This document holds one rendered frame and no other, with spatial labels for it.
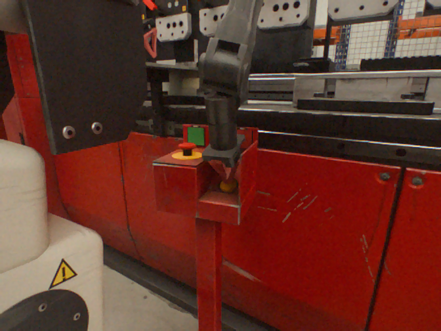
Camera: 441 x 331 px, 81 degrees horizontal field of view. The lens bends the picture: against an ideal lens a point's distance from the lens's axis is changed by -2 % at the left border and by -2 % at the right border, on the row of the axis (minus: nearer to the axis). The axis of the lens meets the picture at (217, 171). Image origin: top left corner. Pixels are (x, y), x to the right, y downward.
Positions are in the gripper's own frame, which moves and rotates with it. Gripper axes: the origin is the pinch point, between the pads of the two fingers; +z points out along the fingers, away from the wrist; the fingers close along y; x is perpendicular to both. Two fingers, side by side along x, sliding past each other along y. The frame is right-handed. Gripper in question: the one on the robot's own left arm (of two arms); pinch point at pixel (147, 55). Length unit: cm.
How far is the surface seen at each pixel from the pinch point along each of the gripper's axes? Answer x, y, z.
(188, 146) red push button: 26.9, -29.4, 11.3
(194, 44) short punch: -19.0, -4.5, 4.5
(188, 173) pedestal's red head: 33.3, -32.9, 13.1
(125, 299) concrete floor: 53, 23, 88
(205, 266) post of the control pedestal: 41, -33, 39
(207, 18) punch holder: -18.7, -12.6, -2.9
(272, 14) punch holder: -17.6, -35.0, -1.2
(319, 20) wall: -428, 49, 120
